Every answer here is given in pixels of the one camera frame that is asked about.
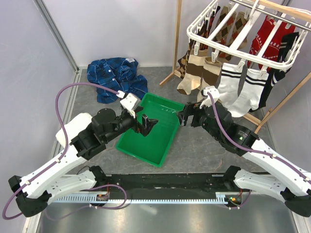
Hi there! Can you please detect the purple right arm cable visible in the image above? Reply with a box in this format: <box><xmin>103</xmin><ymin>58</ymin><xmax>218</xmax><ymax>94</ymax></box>
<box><xmin>209</xmin><ymin>94</ymin><xmax>311</xmax><ymax>185</ymax></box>

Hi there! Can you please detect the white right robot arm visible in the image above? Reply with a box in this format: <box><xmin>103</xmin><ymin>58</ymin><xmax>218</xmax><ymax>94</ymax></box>
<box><xmin>176</xmin><ymin>102</ymin><xmax>311</xmax><ymax>217</ymax></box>

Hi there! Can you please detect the blue plaid shirt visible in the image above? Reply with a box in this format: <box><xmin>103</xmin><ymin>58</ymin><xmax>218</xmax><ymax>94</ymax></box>
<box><xmin>87</xmin><ymin>57</ymin><xmax>148</xmax><ymax>99</ymax></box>

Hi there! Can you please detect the white sock drying hanger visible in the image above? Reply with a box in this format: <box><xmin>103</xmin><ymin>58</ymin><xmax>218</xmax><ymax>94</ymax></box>
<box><xmin>187</xmin><ymin>0</ymin><xmax>311</xmax><ymax>75</ymax></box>

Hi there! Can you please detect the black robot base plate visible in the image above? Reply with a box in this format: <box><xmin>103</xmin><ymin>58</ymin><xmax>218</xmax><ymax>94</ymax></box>
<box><xmin>77</xmin><ymin>165</ymin><xmax>253</xmax><ymax>197</ymax></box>

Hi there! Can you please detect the brown yellow argyle sock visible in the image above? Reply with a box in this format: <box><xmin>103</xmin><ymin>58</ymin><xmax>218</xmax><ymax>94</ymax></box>
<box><xmin>178</xmin><ymin>50</ymin><xmax>191</xmax><ymax>79</ymax></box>

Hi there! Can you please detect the black white-striped sock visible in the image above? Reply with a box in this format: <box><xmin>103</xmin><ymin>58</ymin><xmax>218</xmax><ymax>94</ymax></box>
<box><xmin>249</xmin><ymin>32</ymin><xmax>299</xmax><ymax>113</ymax></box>

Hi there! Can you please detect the white black-striped sock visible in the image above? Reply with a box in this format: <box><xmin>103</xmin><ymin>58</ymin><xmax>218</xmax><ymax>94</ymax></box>
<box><xmin>217</xmin><ymin>63</ymin><xmax>242</xmax><ymax>108</ymax></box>
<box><xmin>228</xmin><ymin>69</ymin><xmax>269</xmax><ymax>117</ymax></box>

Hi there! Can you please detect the green plastic tray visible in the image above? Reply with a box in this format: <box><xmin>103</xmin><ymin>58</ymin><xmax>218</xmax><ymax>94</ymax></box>
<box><xmin>116</xmin><ymin>93</ymin><xmax>184</xmax><ymax>167</ymax></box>

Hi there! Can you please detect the grey slotted cable duct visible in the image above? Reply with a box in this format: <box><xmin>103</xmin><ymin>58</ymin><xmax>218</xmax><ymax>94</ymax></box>
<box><xmin>54</xmin><ymin>192</ymin><xmax>236</xmax><ymax>204</ymax></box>

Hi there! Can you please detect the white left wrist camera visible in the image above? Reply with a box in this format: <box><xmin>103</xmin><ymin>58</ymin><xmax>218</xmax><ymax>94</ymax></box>
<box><xmin>117</xmin><ymin>90</ymin><xmax>141</xmax><ymax>118</ymax></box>

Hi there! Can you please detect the tan orange argyle sock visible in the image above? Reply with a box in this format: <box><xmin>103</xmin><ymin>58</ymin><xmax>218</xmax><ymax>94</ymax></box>
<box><xmin>227</xmin><ymin>12</ymin><xmax>249</xmax><ymax>47</ymax></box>
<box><xmin>213</xmin><ymin>6</ymin><xmax>237</xmax><ymax>46</ymax></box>

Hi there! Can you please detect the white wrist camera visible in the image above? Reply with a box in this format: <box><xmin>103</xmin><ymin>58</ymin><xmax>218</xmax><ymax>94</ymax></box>
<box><xmin>200</xmin><ymin>85</ymin><xmax>220</xmax><ymax>109</ymax></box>
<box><xmin>117</xmin><ymin>90</ymin><xmax>141</xmax><ymax>118</ymax></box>

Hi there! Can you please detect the wooden hanger rack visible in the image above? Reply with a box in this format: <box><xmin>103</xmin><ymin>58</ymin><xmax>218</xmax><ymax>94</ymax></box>
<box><xmin>159</xmin><ymin>0</ymin><xmax>311</xmax><ymax>133</ymax></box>

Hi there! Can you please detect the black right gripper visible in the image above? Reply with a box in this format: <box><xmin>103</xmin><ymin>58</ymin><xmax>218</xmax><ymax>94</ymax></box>
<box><xmin>176</xmin><ymin>99</ymin><xmax>221</xmax><ymax>141</ymax></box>

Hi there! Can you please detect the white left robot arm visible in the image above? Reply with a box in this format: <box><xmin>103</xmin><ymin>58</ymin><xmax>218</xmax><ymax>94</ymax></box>
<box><xmin>8</xmin><ymin>106</ymin><xmax>158</xmax><ymax>217</ymax></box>

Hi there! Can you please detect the beige brown striped sock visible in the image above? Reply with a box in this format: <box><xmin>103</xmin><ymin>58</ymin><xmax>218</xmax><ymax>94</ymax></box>
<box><xmin>197</xmin><ymin>57</ymin><xmax>222</xmax><ymax>101</ymax></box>
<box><xmin>177</xmin><ymin>49</ymin><xmax>208</xmax><ymax>95</ymax></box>

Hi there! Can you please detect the red patterned sock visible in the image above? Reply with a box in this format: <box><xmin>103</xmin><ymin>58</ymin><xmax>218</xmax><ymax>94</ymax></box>
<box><xmin>263</xmin><ymin>22</ymin><xmax>295</xmax><ymax>61</ymax></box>
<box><xmin>249</xmin><ymin>16</ymin><xmax>278</xmax><ymax>61</ymax></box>

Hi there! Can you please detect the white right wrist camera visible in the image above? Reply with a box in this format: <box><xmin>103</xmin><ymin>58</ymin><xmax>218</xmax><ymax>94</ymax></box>
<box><xmin>200</xmin><ymin>85</ymin><xmax>220</xmax><ymax>109</ymax></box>

